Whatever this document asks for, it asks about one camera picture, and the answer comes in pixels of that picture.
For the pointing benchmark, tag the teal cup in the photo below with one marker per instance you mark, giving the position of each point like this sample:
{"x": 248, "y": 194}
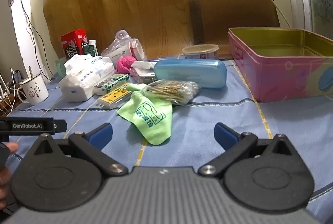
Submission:
{"x": 60, "y": 67}

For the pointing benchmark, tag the green bottle with white cap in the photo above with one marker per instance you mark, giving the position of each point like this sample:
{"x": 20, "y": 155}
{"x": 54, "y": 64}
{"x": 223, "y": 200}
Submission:
{"x": 90, "y": 49}

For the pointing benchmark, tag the clear-wrapped white packet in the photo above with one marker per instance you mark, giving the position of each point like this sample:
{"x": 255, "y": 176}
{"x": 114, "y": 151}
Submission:
{"x": 141, "y": 69}

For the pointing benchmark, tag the blue tablecloth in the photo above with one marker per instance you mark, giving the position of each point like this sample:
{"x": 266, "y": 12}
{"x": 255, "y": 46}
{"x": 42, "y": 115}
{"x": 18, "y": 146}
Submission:
{"x": 208, "y": 114}

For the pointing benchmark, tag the green cleaning cloth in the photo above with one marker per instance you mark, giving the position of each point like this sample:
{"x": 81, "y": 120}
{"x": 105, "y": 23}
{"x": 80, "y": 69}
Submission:
{"x": 151, "y": 120}

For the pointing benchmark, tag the blue glasses case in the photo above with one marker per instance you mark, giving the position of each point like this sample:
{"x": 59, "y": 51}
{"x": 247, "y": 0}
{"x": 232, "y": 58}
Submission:
{"x": 190, "y": 73}

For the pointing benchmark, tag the white tissue pack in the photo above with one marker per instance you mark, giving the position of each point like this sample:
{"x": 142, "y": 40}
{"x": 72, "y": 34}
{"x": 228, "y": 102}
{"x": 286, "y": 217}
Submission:
{"x": 83, "y": 75}

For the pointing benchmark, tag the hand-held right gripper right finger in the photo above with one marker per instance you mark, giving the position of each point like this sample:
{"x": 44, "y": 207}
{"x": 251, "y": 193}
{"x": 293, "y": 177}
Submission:
{"x": 225, "y": 135}

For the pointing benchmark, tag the spoon in mug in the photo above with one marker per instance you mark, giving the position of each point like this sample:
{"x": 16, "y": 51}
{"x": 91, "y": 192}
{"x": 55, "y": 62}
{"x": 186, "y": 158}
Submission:
{"x": 30, "y": 71}

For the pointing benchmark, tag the round tub with lid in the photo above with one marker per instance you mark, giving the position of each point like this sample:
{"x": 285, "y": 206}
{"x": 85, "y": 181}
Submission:
{"x": 200, "y": 52}

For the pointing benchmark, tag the pink fluffy sock ball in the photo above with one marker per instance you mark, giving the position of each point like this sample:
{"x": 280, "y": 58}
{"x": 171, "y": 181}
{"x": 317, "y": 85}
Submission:
{"x": 126, "y": 64}

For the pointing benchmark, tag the pink tin box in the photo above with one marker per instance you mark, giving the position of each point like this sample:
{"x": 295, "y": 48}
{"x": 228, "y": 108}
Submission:
{"x": 281, "y": 78}

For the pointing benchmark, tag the red printed box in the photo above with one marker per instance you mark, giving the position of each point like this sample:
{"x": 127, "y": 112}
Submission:
{"x": 72, "y": 43}

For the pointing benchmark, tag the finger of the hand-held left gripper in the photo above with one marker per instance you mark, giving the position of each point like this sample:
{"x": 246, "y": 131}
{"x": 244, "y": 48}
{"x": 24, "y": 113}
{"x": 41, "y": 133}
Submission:
{"x": 60, "y": 126}

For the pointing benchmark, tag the green and white packet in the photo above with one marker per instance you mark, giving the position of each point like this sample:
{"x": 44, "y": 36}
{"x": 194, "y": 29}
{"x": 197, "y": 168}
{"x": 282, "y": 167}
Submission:
{"x": 111, "y": 82}

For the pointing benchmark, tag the plastic bag of paper cups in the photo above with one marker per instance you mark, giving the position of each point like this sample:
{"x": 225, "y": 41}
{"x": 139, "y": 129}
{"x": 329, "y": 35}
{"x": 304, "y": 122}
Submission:
{"x": 122, "y": 47}

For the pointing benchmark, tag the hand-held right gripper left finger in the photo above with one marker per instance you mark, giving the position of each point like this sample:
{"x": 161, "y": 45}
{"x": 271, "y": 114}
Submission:
{"x": 97, "y": 133}

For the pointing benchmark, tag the pack of cotton swabs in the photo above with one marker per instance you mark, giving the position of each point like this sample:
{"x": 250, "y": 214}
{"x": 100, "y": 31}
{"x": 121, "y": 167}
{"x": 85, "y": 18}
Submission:
{"x": 169, "y": 91}

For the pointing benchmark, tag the brown chair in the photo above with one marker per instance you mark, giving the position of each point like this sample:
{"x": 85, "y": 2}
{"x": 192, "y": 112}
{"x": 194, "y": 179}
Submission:
{"x": 234, "y": 18}

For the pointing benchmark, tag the person's left hand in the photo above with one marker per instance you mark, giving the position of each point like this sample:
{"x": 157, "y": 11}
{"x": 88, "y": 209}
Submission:
{"x": 13, "y": 147}

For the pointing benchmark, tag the yellow and white flat pack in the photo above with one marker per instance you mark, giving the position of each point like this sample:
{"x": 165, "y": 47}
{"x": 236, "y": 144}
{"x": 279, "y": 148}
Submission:
{"x": 114, "y": 97}

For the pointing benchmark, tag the wood-pattern board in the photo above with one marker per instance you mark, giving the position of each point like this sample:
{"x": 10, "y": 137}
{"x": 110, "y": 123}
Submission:
{"x": 130, "y": 5}

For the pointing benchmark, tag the white enamel mug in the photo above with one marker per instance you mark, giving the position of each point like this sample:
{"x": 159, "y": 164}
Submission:
{"x": 35, "y": 91}

